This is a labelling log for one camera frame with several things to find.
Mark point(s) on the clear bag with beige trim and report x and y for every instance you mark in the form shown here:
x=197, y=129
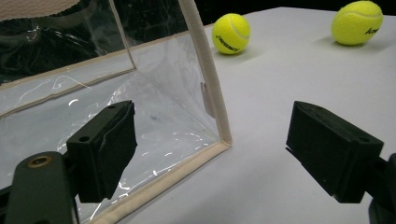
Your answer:
x=174, y=102

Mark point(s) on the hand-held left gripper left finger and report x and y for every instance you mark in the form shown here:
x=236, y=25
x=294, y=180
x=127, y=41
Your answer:
x=102, y=155

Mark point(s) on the yellow tennis ball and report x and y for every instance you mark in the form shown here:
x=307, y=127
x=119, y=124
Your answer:
x=231, y=33
x=356, y=22

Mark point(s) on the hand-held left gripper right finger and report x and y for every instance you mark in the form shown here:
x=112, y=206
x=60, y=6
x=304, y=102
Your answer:
x=333, y=152

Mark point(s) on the white board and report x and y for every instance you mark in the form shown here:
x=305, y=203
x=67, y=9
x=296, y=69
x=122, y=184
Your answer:
x=280, y=81

